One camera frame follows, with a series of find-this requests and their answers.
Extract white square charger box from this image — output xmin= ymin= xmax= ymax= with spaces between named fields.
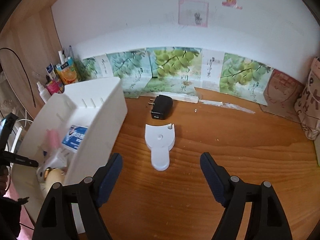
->
xmin=46 ymin=148 xmax=73 ymax=173

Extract cream oval object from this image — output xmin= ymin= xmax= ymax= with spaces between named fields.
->
xmin=45 ymin=168 xmax=65 ymax=193

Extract blue label floss box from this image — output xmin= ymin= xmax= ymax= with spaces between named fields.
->
xmin=61 ymin=125 xmax=88 ymax=153

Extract white plastic storage bin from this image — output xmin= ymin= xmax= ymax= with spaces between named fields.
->
xmin=12 ymin=77 xmax=127 ymax=220

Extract white plastic holder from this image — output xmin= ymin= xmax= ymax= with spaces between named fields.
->
xmin=144 ymin=124 xmax=176 ymax=171

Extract black usb charger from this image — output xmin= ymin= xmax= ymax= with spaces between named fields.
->
xmin=148 ymin=95 xmax=173 ymax=120

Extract white spray bottle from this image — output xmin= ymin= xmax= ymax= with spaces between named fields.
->
xmin=37 ymin=81 xmax=51 ymax=103

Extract pink pen can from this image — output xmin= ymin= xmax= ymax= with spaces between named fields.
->
xmin=46 ymin=79 xmax=64 ymax=95

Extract brown cardboard picture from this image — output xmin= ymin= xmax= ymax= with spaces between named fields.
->
xmin=260 ymin=69 xmax=304 ymax=123

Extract patterned beige tote bag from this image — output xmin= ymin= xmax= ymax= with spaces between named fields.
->
xmin=294 ymin=57 xmax=320 ymax=140

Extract grape pattern paper boxes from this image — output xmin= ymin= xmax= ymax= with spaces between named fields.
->
xmin=75 ymin=47 xmax=274 ymax=105

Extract pink framed sticker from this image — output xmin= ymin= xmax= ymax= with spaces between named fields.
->
xmin=178 ymin=0 xmax=209 ymax=28

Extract white cable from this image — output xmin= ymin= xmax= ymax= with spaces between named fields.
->
xmin=10 ymin=118 xmax=34 ymax=153

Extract black cable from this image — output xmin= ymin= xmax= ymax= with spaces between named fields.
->
xmin=0 ymin=47 xmax=37 ymax=108

